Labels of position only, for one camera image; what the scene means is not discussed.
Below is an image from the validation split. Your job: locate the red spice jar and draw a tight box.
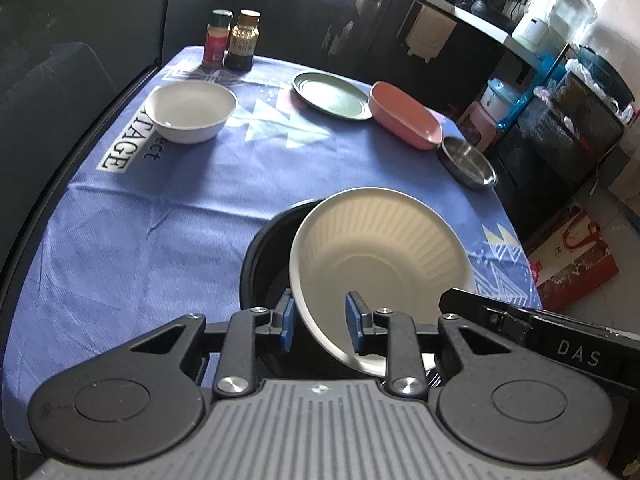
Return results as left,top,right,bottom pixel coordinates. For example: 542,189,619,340
202,9,233,68

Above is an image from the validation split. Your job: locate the white and blue rice cooker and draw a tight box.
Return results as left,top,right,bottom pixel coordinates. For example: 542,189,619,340
481,77,527,129

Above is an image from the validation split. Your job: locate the white plastic bag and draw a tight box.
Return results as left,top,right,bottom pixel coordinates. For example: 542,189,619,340
564,57,640,122

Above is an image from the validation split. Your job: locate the cream plastic stool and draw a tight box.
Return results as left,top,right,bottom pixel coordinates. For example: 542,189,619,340
406,2,454,64

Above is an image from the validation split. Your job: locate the plain white bowl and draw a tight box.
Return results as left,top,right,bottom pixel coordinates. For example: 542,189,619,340
144,80,238,145

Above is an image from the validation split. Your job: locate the red gift bag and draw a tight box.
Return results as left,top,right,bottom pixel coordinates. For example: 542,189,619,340
526,204,621,312

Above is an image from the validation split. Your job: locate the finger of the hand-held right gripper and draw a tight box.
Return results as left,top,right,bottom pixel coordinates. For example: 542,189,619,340
439,287,532,347

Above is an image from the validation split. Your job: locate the dark sauce bottle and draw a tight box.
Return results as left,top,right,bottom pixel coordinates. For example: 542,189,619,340
223,9,261,71

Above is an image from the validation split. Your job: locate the pink bowl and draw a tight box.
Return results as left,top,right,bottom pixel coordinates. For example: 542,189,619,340
368,81,444,152

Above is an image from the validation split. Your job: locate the black bowl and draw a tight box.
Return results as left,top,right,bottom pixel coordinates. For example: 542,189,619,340
240,200,442,387

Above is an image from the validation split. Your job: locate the stainless steel bowl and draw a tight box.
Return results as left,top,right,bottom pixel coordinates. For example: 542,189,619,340
438,136,498,191

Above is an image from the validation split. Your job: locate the white ribbed bowl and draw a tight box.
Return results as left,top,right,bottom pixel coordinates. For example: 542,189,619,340
289,187,477,378

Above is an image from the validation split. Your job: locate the black mesh cart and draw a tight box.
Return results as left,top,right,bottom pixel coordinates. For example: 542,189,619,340
492,45,638,241

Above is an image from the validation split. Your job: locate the green plate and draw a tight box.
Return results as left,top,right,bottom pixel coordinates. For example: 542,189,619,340
291,71,374,122

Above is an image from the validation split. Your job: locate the pink plastic stool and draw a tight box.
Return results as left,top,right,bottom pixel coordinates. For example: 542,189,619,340
456,101,504,154

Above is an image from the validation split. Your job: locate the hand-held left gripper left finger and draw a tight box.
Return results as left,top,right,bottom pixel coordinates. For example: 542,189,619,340
127,289,301,401

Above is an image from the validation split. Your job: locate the blue printed tablecloth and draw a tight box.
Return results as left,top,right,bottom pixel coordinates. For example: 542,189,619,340
2,46,544,441

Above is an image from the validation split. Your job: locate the blue shelf frame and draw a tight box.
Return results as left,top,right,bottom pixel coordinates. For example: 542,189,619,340
499,52,572,132

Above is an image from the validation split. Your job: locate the dark teal basin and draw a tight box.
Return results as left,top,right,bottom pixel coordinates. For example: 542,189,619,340
577,45,637,107

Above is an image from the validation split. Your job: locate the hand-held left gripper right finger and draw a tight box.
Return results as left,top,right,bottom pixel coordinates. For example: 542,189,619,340
345,290,520,401

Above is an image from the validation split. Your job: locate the black kitchen counter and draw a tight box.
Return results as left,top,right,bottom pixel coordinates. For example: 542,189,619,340
165,0,546,91

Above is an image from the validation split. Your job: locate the white appliance with clear tank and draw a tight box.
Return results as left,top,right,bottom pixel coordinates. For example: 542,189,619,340
511,0,599,52

